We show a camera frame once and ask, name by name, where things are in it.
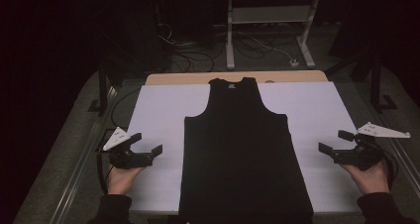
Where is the left hand-held gripper cable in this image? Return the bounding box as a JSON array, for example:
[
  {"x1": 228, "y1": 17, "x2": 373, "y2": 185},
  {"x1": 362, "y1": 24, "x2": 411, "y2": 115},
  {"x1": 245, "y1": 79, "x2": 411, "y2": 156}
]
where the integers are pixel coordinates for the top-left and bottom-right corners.
[{"x1": 96, "y1": 148, "x2": 115, "y2": 195}]

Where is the thin black floor cable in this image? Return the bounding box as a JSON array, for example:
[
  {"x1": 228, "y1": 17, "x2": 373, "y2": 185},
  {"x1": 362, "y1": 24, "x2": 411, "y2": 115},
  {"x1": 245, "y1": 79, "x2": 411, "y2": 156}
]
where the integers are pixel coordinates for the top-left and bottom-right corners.
[{"x1": 110, "y1": 87, "x2": 142, "y2": 130}]

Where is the white floor cable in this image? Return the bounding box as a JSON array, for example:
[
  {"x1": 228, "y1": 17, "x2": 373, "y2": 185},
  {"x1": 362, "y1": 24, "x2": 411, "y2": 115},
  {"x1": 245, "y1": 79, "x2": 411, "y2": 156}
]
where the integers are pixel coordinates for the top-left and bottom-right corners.
[{"x1": 246, "y1": 35, "x2": 295, "y2": 62}]

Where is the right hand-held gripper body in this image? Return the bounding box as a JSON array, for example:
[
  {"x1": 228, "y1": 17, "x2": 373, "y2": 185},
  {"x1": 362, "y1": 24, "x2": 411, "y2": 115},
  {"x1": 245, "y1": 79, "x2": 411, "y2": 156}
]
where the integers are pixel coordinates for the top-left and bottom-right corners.
[{"x1": 333, "y1": 121, "x2": 411, "y2": 171}]

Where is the metal floor rail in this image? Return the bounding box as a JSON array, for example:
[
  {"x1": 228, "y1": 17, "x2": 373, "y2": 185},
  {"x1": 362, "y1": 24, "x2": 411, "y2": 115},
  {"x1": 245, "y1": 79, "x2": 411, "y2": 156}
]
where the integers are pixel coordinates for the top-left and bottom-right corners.
[
  {"x1": 49, "y1": 84, "x2": 120, "y2": 224},
  {"x1": 360, "y1": 84, "x2": 420, "y2": 193}
]

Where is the grey metal desk frame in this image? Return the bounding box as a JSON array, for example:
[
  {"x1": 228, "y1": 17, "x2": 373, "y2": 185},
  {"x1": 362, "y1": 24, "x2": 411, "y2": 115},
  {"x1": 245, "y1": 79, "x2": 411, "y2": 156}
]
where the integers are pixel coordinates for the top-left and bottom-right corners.
[{"x1": 213, "y1": 0, "x2": 321, "y2": 70}]

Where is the black tank top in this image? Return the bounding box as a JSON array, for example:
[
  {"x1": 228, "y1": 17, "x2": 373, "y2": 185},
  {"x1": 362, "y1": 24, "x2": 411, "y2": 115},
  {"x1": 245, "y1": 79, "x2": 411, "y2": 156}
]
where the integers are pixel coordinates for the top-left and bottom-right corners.
[{"x1": 177, "y1": 76, "x2": 315, "y2": 224}]

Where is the right hand-held gripper cable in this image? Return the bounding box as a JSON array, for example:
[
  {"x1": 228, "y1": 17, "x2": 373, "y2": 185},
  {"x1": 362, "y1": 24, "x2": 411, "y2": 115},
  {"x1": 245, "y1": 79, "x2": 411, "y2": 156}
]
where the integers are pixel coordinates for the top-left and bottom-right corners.
[{"x1": 372, "y1": 141, "x2": 399, "y2": 190}]

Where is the hand-held gripper cable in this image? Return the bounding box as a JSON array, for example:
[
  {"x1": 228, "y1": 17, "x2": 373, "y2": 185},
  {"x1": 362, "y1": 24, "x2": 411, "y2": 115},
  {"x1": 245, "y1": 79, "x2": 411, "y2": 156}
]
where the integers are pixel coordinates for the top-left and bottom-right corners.
[
  {"x1": 372, "y1": 141, "x2": 399, "y2": 190},
  {"x1": 96, "y1": 148, "x2": 115, "y2": 195}
]

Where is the person's left hand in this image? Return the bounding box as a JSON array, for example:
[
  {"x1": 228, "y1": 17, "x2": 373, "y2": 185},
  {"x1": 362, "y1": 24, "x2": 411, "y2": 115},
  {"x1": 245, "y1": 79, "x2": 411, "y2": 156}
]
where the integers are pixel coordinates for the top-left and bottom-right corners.
[{"x1": 107, "y1": 166, "x2": 147, "y2": 196}]

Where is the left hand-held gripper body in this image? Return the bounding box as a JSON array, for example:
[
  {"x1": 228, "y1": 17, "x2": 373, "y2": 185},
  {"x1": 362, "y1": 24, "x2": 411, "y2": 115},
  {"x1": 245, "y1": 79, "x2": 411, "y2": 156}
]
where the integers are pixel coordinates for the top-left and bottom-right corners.
[{"x1": 102, "y1": 126, "x2": 155, "y2": 170}]

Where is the black floor cable bundle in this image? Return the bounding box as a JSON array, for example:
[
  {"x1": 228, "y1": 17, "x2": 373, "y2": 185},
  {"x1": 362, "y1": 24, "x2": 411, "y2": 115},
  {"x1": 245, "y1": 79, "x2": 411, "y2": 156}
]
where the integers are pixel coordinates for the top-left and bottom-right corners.
[{"x1": 169, "y1": 50, "x2": 217, "y2": 73}]

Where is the person's right hand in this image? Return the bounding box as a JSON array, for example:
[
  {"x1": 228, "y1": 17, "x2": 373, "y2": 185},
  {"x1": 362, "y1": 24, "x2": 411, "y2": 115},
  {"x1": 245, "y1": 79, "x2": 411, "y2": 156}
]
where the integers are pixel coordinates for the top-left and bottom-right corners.
[{"x1": 340, "y1": 159, "x2": 390, "y2": 195}]

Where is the black metal stand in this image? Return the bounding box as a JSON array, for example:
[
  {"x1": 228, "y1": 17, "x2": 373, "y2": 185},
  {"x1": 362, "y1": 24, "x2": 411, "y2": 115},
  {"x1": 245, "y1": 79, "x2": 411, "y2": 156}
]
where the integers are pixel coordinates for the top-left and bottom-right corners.
[
  {"x1": 370, "y1": 52, "x2": 399, "y2": 114},
  {"x1": 87, "y1": 58, "x2": 115, "y2": 117}
]

